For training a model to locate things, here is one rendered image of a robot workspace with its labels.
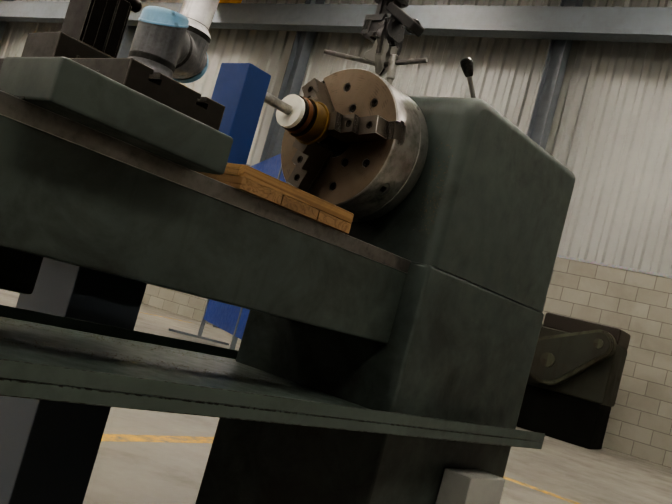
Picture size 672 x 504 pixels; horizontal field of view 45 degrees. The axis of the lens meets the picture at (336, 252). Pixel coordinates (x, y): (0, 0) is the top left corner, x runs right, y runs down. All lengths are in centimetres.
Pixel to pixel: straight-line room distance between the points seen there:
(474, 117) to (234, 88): 55
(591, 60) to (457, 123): 1116
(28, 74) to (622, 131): 1153
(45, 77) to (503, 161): 113
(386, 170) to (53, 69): 80
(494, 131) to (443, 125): 13
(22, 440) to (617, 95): 1131
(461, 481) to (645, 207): 1019
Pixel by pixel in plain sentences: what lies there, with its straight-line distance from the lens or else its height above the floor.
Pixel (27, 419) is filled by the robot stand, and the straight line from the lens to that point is 195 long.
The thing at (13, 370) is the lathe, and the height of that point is 55.
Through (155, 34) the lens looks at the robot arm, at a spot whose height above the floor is 125.
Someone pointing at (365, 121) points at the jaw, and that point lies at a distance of 165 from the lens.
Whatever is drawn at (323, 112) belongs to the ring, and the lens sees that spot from 165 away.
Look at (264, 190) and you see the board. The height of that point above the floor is 88.
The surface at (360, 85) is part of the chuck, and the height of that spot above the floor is 120.
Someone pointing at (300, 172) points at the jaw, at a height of 98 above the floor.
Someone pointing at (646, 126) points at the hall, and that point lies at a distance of 1229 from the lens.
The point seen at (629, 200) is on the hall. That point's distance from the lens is 1197.
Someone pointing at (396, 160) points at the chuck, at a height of 105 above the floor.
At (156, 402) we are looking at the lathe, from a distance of 112.
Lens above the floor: 70
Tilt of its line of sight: 5 degrees up
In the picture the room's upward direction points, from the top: 15 degrees clockwise
